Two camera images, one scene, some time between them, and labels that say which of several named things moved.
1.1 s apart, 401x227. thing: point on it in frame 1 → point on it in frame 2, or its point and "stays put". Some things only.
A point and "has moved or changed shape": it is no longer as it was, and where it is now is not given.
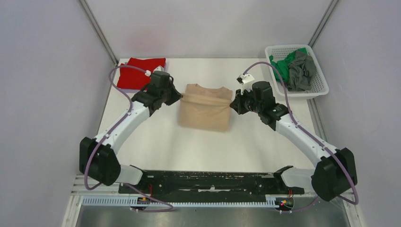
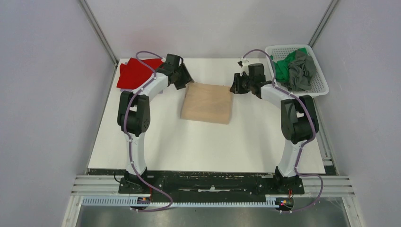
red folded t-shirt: (134, 79) stays put
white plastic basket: (300, 69) stays put
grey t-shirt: (302, 72) stays put
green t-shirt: (283, 65) stays put
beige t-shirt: (204, 109) has moved or changed shape
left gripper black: (176, 95) → (186, 77)
